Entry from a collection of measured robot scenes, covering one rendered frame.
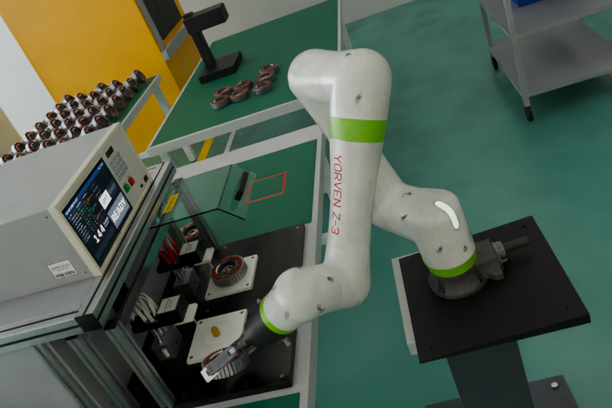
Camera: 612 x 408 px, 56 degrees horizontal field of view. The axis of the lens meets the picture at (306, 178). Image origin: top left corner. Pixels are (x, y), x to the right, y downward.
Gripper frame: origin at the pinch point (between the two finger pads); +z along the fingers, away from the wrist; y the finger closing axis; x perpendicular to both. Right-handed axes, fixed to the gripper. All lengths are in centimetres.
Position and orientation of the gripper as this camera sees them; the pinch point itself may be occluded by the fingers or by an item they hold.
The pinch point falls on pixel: (227, 362)
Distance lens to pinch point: 145.0
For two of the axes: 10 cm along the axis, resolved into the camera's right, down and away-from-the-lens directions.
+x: -5.9, -7.7, 2.4
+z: -5.0, 5.8, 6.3
